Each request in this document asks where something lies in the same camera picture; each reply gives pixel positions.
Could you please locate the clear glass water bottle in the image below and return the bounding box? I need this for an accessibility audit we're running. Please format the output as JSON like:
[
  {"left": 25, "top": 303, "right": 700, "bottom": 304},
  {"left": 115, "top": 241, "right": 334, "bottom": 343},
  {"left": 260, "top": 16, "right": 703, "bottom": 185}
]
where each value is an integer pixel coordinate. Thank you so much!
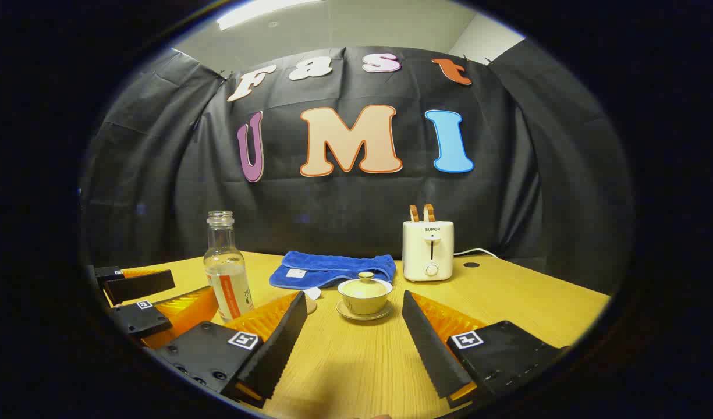
[{"left": 203, "top": 210, "right": 255, "bottom": 322}]

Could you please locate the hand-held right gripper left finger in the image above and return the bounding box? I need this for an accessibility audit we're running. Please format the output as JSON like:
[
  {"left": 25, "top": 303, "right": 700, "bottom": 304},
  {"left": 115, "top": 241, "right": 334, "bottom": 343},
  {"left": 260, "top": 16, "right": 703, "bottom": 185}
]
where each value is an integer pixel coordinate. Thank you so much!
[{"left": 152, "top": 290, "right": 308, "bottom": 409}]

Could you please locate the cream toaster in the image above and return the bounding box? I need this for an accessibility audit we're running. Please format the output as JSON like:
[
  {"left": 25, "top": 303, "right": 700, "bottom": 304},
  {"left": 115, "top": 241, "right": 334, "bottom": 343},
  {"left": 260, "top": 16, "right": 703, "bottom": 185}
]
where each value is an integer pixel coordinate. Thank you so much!
[{"left": 402, "top": 220, "right": 455, "bottom": 283}]

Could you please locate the pale yellow teacup lid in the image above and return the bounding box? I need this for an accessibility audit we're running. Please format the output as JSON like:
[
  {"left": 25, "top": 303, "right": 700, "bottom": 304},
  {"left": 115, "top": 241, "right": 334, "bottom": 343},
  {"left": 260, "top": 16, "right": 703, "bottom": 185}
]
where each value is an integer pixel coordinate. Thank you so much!
[{"left": 341, "top": 271, "right": 391, "bottom": 299}]

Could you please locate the pale yellow teacup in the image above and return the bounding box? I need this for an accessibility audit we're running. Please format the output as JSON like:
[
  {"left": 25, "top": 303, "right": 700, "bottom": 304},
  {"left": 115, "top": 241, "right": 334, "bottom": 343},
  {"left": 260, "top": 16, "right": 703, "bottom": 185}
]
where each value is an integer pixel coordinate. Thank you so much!
[{"left": 338, "top": 282, "right": 393, "bottom": 316}]

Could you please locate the blue towel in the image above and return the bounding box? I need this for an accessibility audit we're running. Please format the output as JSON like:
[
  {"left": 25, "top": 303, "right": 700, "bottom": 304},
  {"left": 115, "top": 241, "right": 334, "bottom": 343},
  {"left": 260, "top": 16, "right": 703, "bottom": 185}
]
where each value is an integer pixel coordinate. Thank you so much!
[{"left": 269, "top": 251, "right": 397, "bottom": 290}]

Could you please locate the black backdrop cloth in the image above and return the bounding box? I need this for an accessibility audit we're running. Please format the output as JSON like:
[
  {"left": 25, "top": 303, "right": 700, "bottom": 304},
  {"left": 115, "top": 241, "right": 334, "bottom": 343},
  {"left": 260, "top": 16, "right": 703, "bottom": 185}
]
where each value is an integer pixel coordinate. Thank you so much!
[{"left": 80, "top": 45, "right": 633, "bottom": 294}]

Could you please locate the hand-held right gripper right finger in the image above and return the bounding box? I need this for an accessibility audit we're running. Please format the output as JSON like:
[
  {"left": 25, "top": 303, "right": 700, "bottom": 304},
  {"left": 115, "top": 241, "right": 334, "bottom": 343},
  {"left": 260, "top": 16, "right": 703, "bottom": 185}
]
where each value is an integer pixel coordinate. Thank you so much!
[{"left": 401, "top": 289, "right": 569, "bottom": 409}]

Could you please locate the pale yellow saucer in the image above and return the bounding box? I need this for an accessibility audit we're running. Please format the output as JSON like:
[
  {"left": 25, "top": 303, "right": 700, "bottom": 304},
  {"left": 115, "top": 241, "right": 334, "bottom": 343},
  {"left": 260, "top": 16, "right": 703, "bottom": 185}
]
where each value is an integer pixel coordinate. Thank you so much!
[{"left": 335, "top": 300, "right": 393, "bottom": 322}]

